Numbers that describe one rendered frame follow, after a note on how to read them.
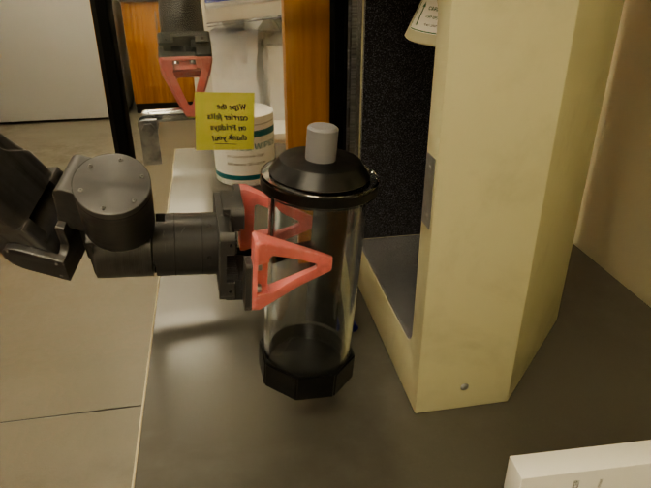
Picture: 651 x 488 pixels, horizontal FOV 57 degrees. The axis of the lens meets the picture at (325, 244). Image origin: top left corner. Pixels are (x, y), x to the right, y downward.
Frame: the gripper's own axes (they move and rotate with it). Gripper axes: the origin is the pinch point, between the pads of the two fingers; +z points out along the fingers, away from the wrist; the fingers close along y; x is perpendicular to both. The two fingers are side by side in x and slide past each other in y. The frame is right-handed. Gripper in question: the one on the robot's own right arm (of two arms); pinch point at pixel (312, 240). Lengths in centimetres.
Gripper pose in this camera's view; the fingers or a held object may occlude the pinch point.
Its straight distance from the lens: 57.4
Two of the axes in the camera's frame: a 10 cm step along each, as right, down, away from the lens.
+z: 9.7, -0.3, 2.3
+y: -2.2, -4.5, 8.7
